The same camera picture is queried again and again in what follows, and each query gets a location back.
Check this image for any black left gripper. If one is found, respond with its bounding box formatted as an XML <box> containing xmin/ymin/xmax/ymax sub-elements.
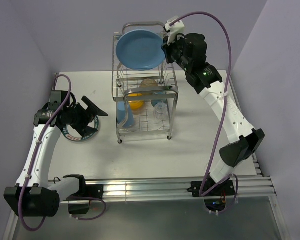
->
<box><xmin>64</xmin><ymin>96</ymin><xmax>107</xmax><ymax>137</ymax></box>

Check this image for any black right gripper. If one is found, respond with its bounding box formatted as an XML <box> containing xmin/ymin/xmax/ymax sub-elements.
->
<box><xmin>161</xmin><ymin>32</ymin><xmax>191</xmax><ymax>72</ymax></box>

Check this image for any white plate green rim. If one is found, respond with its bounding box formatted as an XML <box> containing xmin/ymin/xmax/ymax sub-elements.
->
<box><xmin>62</xmin><ymin>116</ymin><xmax>100</xmax><ymax>142</ymax></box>

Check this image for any light blue plate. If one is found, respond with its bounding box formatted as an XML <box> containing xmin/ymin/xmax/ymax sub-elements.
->
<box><xmin>115</xmin><ymin>29</ymin><xmax>165</xmax><ymax>71</ymax></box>

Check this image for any blue plastic cup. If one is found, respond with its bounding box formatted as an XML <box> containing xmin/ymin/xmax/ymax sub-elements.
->
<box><xmin>116</xmin><ymin>101</ymin><xmax>135</xmax><ymax>128</ymax></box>

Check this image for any black bowl floral outside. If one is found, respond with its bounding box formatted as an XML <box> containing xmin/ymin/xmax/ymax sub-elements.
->
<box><xmin>140</xmin><ymin>78</ymin><xmax>158</xmax><ymax>88</ymax></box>

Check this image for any yellow ribbed bowl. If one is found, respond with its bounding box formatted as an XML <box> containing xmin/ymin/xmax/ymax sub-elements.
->
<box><xmin>128</xmin><ymin>93</ymin><xmax>145</xmax><ymax>115</ymax></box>

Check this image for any blue white mug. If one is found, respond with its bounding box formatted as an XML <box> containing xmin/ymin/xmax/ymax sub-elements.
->
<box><xmin>151</xmin><ymin>91</ymin><xmax>167</xmax><ymax>107</ymax></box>

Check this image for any clear drinking glass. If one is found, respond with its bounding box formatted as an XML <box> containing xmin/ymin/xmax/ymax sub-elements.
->
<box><xmin>153</xmin><ymin>102</ymin><xmax>169</xmax><ymax>121</ymax></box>

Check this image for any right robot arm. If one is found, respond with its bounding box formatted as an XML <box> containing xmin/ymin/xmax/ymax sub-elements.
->
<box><xmin>161</xmin><ymin>33</ymin><xmax>265</xmax><ymax>197</ymax></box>

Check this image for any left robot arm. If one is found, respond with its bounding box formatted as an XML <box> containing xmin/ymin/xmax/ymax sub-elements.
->
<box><xmin>3</xmin><ymin>90</ymin><xmax>108</xmax><ymax>217</ymax></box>

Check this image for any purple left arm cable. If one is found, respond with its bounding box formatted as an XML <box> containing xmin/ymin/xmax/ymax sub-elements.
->
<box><xmin>17</xmin><ymin>74</ymin><xmax>107</xmax><ymax>232</ymax></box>

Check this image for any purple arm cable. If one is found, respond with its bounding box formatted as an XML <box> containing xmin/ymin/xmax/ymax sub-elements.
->
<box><xmin>17</xmin><ymin>74</ymin><xmax>107</xmax><ymax>232</ymax></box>
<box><xmin>169</xmin><ymin>11</ymin><xmax>238</xmax><ymax>214</ymax></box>

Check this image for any steel wire dish rack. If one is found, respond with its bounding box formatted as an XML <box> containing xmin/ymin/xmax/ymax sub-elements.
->
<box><xmin>111</xmin><ymin>21</ymin><xmax>179</xmax><ymax>144</ymax></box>

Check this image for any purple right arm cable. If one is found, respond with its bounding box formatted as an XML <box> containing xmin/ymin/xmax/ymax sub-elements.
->
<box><xmin>169</xmin><ymin>11</ymin><xmax>238</xmax><ymax>214</ymax></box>

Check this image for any aluminium mounting rail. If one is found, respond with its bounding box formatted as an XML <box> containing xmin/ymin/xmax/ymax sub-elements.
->
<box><xmin>86</xmin><ymin>175</ymin><xmax>277</xmax><ymax>202</ymax></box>

